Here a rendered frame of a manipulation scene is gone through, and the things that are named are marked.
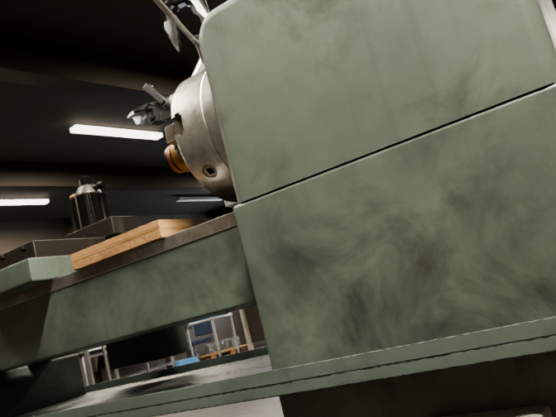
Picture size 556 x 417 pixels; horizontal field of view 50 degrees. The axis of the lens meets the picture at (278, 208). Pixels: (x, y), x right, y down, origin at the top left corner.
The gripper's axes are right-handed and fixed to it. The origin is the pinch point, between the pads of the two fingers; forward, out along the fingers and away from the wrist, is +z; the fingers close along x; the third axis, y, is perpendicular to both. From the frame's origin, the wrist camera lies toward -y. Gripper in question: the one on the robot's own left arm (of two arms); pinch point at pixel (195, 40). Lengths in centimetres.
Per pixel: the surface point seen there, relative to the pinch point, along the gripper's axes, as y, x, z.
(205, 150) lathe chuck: 11.6, -3.3, 26.0
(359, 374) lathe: 45, 17, 70
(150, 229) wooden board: 11.7, -20.9, 37.6
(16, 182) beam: -507, -383, -92
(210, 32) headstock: 19.9, 8.1, 6.1
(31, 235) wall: -776, -565, -57
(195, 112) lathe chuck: 11.6, -2.5, 17.7
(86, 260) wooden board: 4, -42, 39
